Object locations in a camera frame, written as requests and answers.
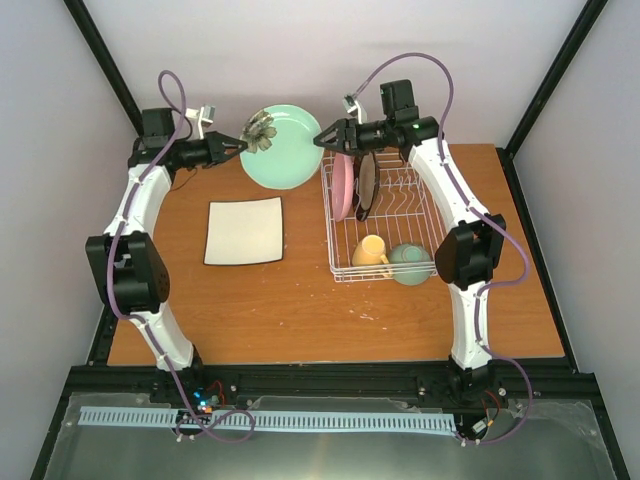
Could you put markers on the mint green bowl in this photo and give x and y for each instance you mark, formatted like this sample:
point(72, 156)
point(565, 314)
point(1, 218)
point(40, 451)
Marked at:
point(411, 264)

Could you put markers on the white wire dish rack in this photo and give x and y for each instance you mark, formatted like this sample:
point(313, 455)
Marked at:
point(403, 212)

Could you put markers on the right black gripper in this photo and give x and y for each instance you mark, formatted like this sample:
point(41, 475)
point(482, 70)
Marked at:
point(338, 126)

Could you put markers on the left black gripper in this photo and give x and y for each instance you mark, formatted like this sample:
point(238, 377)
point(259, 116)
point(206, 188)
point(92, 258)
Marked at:
point(215, 151)

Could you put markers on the white square plate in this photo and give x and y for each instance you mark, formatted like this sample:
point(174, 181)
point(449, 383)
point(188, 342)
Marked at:
point(247, 232)

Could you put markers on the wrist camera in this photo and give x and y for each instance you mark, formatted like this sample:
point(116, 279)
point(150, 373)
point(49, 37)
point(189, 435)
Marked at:
point(355, 109)
point(199, 120)

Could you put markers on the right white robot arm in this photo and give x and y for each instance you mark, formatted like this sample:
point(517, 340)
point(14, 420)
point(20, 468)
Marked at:
point(469, 253)

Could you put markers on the yellow mug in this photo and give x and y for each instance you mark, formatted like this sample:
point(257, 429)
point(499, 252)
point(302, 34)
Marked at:
point(370, 257)

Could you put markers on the dark striped rim plate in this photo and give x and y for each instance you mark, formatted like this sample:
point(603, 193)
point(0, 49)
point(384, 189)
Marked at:
point(366, 185)

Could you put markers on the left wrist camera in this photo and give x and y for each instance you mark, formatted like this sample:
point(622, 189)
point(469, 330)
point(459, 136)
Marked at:
point(199, 120)

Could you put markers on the pink plate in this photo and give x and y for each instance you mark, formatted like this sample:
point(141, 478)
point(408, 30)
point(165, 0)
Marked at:
point(342, 184)

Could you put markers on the teal flower plate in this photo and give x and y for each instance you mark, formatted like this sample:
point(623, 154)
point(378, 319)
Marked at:
point(280, 152)

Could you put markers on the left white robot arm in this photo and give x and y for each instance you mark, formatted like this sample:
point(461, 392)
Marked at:
point(129, 273)

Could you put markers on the black aluminium frame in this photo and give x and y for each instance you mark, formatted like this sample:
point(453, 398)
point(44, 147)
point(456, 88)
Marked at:
point(555, 377)

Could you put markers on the light blue cable duct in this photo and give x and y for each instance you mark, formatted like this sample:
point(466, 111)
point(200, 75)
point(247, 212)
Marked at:
point(273, 421)

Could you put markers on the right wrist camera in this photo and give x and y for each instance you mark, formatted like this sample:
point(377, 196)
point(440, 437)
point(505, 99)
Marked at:
point(355, 109)

